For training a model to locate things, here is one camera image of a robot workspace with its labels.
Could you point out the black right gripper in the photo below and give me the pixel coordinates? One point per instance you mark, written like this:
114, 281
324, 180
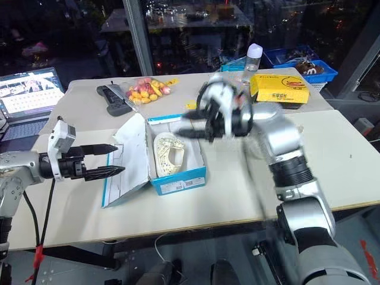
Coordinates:
215, 124

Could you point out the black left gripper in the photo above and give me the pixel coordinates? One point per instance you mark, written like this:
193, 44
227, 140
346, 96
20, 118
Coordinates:
71, 169

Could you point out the blue and white shoebox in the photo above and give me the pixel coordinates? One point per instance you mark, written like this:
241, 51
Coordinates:
133, 160

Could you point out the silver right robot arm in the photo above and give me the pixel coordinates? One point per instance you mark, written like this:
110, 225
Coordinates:
297, 184

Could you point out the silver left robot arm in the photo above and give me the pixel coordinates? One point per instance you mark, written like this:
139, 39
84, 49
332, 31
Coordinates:
17, 170

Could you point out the open laptop computer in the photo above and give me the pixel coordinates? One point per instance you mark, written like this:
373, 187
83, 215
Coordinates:
26, 98

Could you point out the small yellow tag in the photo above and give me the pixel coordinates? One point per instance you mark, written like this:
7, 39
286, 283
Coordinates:
191, 104

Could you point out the cream dotted child shoe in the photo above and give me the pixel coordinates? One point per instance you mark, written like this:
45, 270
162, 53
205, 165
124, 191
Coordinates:
167, 157

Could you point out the clear bag of toy fruit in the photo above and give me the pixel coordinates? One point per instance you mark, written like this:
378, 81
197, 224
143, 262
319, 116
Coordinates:
145, 92

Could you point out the black handheld controller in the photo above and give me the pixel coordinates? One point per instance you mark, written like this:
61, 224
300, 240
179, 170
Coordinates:
114, 101

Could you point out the light blue flat box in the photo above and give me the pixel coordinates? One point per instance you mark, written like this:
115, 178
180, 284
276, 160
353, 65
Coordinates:
234, 63

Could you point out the clear bottle with white cap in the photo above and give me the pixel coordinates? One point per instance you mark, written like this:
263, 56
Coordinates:
252, 63

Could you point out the yellow cardboard duck box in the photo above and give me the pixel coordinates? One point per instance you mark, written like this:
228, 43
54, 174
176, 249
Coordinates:
279, 89

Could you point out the red tape wrap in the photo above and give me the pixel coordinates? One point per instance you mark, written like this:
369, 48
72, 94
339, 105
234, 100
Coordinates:
37, 258

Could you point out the blue plastic bin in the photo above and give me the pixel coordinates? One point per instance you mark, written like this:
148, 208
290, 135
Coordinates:
300, 58

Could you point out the dark rounded shape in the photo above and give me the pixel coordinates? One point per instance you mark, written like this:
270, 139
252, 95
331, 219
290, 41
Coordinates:
160, 273

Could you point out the white plastic basket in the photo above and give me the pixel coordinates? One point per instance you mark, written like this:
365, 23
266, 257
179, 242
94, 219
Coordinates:
317, 87

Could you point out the brown plush toy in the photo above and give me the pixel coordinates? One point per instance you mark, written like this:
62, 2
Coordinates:
311, 67

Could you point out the grey power adapter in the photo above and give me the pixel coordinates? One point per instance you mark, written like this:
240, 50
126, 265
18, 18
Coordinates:
363, 126

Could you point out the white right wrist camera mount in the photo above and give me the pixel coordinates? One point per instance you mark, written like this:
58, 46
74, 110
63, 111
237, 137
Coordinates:
222, 95

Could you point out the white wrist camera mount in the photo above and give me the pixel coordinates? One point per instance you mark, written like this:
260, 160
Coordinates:
60, 136
222, 95

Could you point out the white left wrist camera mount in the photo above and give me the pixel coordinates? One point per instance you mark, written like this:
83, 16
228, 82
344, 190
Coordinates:
60, 136

